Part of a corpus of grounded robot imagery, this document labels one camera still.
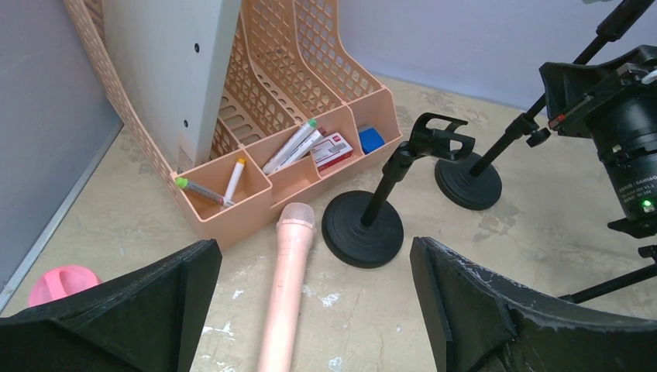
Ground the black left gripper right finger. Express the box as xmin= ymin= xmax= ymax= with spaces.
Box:
xmin=410 ymin=237 xmax=656 ymax=371

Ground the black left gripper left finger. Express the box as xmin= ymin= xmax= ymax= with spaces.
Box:
xmin=1 ymin=239 xmax=222 ymax=371

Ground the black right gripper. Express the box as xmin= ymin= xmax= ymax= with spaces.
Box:
xmin=539 ymin=45 xmax=656 ymax=138

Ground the black mic stand with green mic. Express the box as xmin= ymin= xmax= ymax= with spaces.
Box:
xmin=434 ymin=0 xmax=657 ymax=212

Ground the black mic stand for pink mic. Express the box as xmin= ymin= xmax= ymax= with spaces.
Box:
xmin=322 ymin=112 xmax=476 ymax=269

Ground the pink toy microphone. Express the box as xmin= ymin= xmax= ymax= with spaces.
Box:
xmin=257 ymin=202 xmax=315 ymax=371

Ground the mint green toy microphone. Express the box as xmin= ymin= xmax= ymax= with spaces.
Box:
xmin=582 ymin=0 xmax=613 ymax=4

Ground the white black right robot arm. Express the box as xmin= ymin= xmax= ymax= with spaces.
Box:
xmin=539 ymin=45 xmax=656 ymax=239

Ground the pink capped bottle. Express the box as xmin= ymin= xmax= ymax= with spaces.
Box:
xmin=28 ymin=265 xmax=102 ymax=307

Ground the green capped marker front slot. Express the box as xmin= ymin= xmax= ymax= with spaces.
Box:
xmin=174 ymin=177 xmax=235 ymax=207

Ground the green capped marker slot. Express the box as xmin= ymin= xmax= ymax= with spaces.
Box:
xmin=174 ymin=177 xmax=235 ymax=207
xmin=263 ymin=119 xmax=317 ymax=175

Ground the yellow capped white marker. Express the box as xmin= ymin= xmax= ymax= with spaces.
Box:
xmin=223 ymin=158 xmax=246 ymax=207

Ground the black tripod music stand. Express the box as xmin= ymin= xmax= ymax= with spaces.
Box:
xmin=559 ymin=245 xmax=656 ymax=304

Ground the blue small box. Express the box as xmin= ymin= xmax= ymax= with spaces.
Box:
xmin=358 ymin=124 xmax=385 ymax=154

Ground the red white staples box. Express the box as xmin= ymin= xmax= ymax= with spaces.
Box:
xmin=311 ymin=133 xmax=353 ymax=171

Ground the green capped marker middle slot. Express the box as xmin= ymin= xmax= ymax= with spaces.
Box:
xmin=263 ymin=119 xmax=317 ymax=175

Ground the orange plastic file organizer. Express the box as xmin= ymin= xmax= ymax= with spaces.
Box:
xmin=65 ymin=1 xmax=401 ymax=249

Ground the grey binder folder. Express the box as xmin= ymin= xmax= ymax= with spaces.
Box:
xmin=102 ymin=0 xmax=241 ymax=173

